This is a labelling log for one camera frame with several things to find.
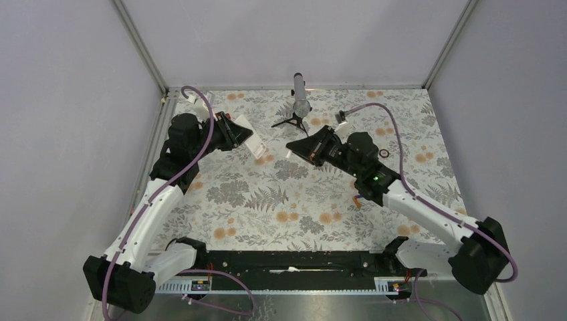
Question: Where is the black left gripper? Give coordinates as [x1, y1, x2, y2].
[191, 111, 253, 161]

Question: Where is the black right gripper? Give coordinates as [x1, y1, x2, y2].
[286, 125, 362, 179]

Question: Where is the white air conditioner remote control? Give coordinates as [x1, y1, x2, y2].
[233, 114, 267, 160]

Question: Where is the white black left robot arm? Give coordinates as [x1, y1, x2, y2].
[83, 112, 255, 314]

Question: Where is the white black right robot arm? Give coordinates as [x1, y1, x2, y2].
[286, 126, 512, 294]

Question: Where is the floral patterned table mat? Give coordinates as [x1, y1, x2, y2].
[154, 90, 461, 253]

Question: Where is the orange battery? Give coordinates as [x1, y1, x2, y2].
[352, 197, 361, 208]

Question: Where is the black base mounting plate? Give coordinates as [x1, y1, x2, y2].
[180, 251, 418, 292]

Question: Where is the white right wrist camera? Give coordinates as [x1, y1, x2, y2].
[334, 110, 351, 136]

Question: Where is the aluminium frame rail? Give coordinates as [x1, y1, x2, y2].
[111, 0, 168, 97]

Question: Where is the slotted grey cable duct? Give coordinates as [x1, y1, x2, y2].
[154, 278, 413, 297]

